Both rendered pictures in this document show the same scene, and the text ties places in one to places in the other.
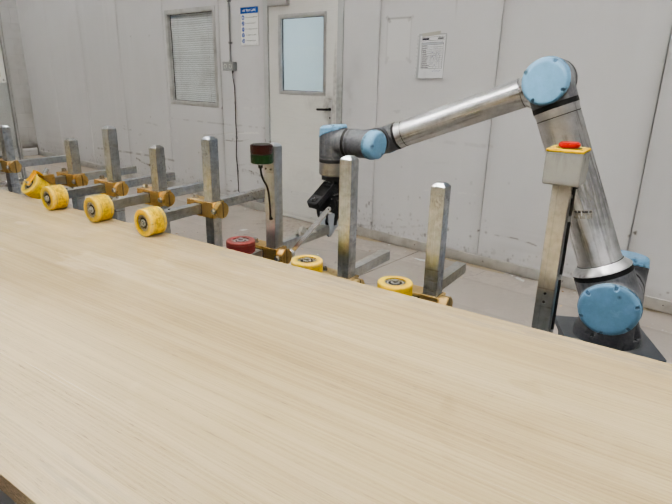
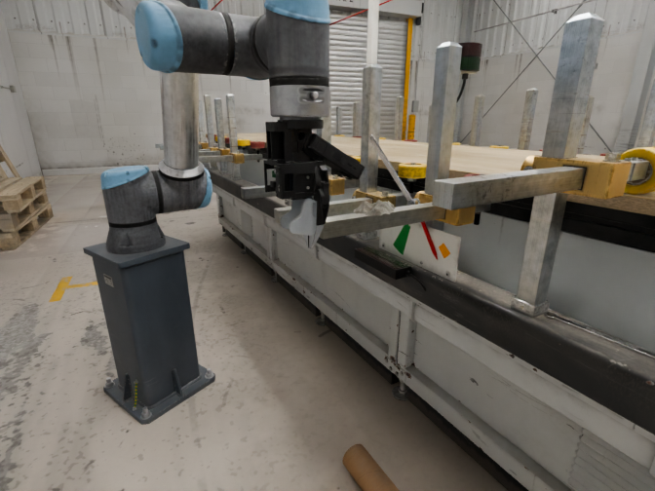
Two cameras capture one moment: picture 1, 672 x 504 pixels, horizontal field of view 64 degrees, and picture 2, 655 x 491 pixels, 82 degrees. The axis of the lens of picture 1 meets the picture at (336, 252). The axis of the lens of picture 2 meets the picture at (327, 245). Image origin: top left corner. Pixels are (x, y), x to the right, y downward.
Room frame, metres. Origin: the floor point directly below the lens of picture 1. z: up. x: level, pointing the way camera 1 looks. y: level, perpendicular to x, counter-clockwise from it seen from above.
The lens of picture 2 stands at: (2.33, 0.33, 1.03)
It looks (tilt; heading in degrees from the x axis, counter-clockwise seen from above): 19 degrees down; 206
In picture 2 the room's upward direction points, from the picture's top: straight up
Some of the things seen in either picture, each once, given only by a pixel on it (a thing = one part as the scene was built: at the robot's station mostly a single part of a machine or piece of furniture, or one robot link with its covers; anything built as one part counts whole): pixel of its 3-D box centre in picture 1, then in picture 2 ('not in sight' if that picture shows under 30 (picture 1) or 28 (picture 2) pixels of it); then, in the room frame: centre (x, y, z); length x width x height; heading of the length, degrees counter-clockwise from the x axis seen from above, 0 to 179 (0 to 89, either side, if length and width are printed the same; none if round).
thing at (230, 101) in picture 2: not in sight; (233, 140); (0.65, -1.07, 0.91); 0.04 x 0.04 x 0.48; 56
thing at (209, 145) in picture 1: (213, 214); (553, 184); (1.62, 0.39, 0.93); 0.04 x 0.04 x 0.48; 56
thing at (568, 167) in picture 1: (566, 167); not in sight; (1.06, -0.45, 1.18); 0.07 x 0.07 x 0.08; 56
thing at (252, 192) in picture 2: (429, 290); (309, 187); (1.29, -0.25, 0.82); 0.44 x 0.03 x 0.04; 146
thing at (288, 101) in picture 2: (331, 168); (300, 104); (1.80, 0.02, 1.05); 0.10 x 0.09 x 0.05; 56
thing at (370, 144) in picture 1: (364, 143); (259, 48); (1.75, -0.09, 1.14); 0.12 x 0.12 x 0.09; 59
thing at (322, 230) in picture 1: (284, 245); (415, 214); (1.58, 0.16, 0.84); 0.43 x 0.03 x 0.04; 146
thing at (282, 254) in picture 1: (268, 253); (443, 207); (1.49, 0.20, 0.85); 0.14 x 0.06 x 0.05; 56
